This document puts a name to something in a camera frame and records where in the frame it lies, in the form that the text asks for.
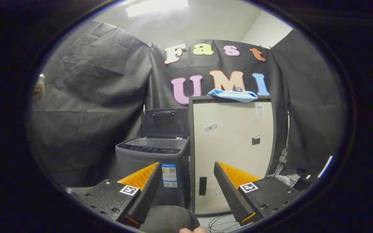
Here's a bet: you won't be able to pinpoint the beige cabinet with dark frame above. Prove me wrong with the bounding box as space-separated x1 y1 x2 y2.
188 95 277 216

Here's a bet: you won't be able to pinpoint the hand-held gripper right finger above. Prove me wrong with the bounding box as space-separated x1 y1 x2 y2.
214 161 303 226

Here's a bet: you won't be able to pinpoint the light blue shirt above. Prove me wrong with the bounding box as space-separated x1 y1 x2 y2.
207 87 258 103

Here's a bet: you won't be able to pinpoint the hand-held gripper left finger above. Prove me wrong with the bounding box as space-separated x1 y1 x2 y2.
64 162 163 228

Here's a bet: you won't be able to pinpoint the grey washing machine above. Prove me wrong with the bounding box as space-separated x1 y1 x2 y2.
115 135 191 208

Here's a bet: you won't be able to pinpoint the black box on floor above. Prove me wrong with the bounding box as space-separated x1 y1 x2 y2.
293 176 317 192

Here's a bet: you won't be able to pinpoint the dark floor cables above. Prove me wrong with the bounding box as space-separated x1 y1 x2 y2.
206 214 240 233

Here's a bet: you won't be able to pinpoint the white hanging cable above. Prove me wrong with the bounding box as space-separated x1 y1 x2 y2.
279 112 291 177

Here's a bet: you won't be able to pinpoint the person's dark trouser knee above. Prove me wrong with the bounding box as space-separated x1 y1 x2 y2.
140 205 200 233

